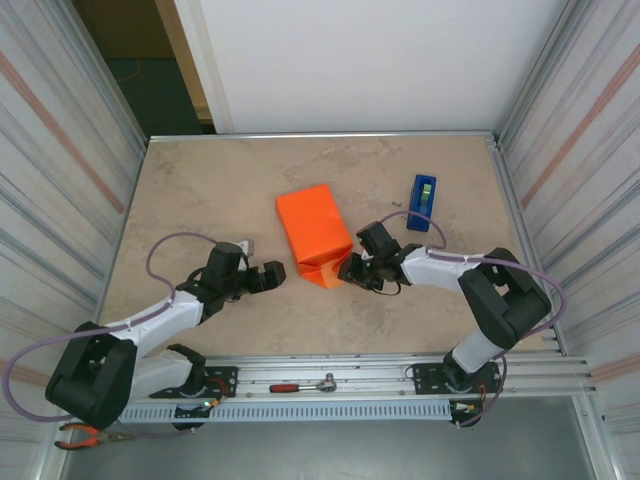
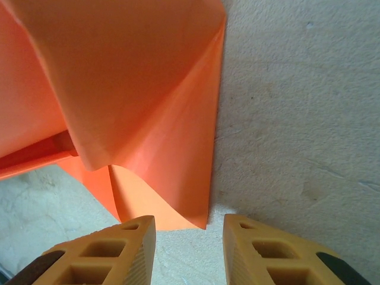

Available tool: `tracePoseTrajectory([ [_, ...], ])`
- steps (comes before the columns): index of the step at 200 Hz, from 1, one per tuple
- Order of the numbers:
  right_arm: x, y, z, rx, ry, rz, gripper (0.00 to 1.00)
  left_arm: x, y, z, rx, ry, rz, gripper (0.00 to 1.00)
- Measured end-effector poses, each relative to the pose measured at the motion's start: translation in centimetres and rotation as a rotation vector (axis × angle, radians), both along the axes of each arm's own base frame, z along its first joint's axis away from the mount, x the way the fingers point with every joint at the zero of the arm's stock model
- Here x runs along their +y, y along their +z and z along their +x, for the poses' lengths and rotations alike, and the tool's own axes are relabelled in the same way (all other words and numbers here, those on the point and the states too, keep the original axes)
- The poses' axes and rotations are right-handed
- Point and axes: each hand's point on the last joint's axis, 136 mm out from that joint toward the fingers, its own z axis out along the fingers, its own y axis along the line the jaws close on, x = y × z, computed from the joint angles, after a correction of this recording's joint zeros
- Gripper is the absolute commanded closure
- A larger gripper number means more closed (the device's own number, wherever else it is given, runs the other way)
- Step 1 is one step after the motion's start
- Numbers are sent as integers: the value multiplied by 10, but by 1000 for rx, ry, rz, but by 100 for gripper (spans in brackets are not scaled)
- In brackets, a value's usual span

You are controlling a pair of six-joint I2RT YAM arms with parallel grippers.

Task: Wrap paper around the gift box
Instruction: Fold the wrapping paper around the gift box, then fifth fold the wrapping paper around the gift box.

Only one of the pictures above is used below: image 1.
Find orange wrapping paper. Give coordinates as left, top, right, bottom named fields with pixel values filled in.
left=274, top=183, right=355, bottom=290

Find blue tape dispenser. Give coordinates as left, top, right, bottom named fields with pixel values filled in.
left=407, top=173, right=438, bottom=232

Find aluminium mounting rail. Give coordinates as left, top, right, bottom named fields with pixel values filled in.
left=52, top=353, right=599, bottom=404

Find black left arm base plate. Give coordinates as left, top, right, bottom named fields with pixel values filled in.
left=148, top=365, right=239, bottom=400

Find red-handled ratchet wrench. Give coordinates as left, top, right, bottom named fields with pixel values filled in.
left=269, top=372, right=337, bottom=394

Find aluminium table edge rail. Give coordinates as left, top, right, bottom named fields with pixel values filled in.
left=147, top=130, right=501, bottom=147

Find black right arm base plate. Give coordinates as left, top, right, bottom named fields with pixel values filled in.
left=412, top=362, right=504, bottom=395

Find grey slotted cable duct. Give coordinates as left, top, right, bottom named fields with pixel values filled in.
left=117, top=399, right=454, bottom=424

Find aluminium table side rail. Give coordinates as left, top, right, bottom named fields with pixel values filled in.
left=487, top=137, right=569, bottom=357

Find white door frame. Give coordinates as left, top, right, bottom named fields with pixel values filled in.
left=154, top=0, right=236, bottom=135

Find orange-handled pliers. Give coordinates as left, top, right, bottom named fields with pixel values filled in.
left=53, top=422, right=134, bottom=450

